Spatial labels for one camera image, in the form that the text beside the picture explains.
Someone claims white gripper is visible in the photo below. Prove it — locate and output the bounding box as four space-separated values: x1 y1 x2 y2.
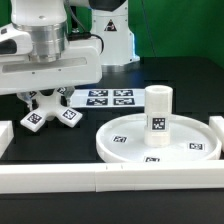
0 37 102 111

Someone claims white cross-shaped table base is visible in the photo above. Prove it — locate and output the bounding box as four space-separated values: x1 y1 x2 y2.
20 87 82 132

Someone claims white round table top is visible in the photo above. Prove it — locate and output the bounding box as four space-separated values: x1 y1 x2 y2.
96 113 222 162

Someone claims white marker tag sheet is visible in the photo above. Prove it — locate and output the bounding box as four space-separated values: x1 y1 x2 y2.
71 89 144 108

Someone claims white left fence block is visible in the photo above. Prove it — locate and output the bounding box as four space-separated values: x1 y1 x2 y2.
0 121 14 158

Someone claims white front fence bar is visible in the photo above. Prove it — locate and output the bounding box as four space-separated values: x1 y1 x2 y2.
0 160 224 194

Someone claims white fence block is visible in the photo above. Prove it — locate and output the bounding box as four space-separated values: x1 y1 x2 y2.
209 116 224 152
0 121 14 158

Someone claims white right fence block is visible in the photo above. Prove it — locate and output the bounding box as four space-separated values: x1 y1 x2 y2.
209 116 224 152

